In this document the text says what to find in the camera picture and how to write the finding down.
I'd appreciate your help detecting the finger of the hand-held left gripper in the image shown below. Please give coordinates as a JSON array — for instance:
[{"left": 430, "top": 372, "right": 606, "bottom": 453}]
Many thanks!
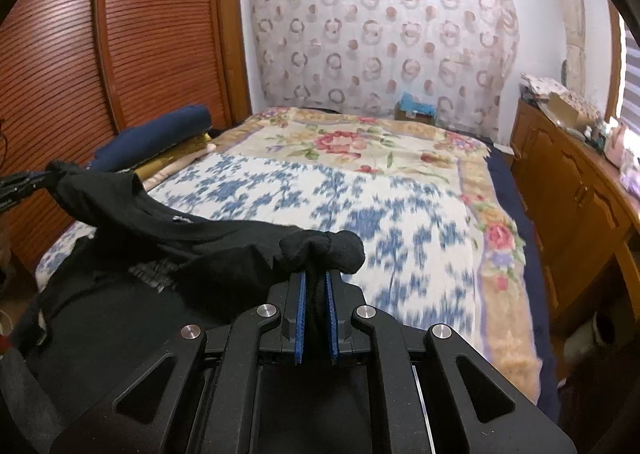
[{"left": 0, "top": 168, "right": 56, "bottom": 210}]

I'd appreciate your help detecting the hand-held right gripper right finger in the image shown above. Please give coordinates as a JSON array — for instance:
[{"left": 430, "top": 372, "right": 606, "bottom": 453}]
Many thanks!
[{"left": 325, "top": 270, "right": 576, "bottom": 454}]

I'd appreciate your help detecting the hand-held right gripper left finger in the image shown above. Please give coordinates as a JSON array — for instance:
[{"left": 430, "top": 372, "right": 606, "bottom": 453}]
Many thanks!
[{"left": 50, "top": 270, "right": 307, "bottom": 454}]

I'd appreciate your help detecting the black printed t-shirt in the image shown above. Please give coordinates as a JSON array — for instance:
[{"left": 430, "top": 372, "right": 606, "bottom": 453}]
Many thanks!
[{"left": 10, "top": 160, "right": 366, "bottom": 415}]

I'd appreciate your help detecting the navy folded cloth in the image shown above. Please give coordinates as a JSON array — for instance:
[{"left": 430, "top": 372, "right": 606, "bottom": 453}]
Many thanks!
[{"left": 90, "top": 105, "right": 213, "bottom": 175}]

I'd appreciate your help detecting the wooden louvered wardrobe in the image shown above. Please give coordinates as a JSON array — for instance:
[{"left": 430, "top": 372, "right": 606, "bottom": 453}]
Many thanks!
[{"left": 0, "top": 0, "right": 251, "bottom": 275}]

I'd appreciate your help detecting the floral blanket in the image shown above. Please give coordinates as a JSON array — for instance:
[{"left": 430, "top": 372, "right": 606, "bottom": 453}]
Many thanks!
[{"left": 220, "top": 106, "right": 546, "bottom": 405}]

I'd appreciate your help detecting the navy bed sheet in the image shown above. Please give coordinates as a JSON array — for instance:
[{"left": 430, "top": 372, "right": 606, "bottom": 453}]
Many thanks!
[{"left": 487, "top": 141, "right": 561, "bottom": 422}]

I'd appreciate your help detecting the cardboard box with teal cloth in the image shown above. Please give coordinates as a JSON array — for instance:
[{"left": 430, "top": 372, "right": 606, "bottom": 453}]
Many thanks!
[{"left": 394, "top": 93, "right": 438, "bottom": 126}]

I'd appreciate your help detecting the pale slipper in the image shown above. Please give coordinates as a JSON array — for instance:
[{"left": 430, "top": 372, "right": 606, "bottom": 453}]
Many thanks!
[{"left": 562, "top": 311, "right": 621, "bottom": 370}]

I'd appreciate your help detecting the wooden cabinet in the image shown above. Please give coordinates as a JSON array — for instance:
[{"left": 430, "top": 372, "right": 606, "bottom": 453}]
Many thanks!
[{"left": 510, "top": 99, "right": 640, "bottom": 335}]

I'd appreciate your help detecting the circle patterned sheer curtain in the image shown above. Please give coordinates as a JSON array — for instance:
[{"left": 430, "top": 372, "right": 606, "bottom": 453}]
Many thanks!
[{"left": 240, "top": 0, "right": 521, "bottom": 145}]

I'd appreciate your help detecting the patterned cloth pile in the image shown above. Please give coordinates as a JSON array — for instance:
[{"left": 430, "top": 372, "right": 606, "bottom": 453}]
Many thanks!
[{"left": 520, "top": 74, "right": 571, "bottom": 102}]

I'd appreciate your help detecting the open cardboard box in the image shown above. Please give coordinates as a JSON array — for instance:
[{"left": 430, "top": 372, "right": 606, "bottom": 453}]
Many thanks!
[{"left": 542, "top": 91, "right": 596, "bottom": 130}]

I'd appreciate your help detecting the lavender tissue pack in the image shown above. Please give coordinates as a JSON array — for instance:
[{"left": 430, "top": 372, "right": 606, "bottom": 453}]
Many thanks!
[{"left": 620, "top": 161, "right": 640, "bottom": 195}]

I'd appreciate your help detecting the pink jug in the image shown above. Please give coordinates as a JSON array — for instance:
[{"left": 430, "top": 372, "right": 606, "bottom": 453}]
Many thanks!
[{"left": 602, "top": 116, "right": 633, "bottom": 162}]

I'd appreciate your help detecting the pale window curtain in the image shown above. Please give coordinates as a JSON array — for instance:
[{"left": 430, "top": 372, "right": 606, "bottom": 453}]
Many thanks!
[{"left": 542, "top": 0, "right": 586, "bottom": 85}]

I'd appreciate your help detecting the striped window blind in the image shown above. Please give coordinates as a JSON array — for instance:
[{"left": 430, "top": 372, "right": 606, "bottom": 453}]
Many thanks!
[{"left": 620, "top": 19, "right": 640, "bottom": 135}]

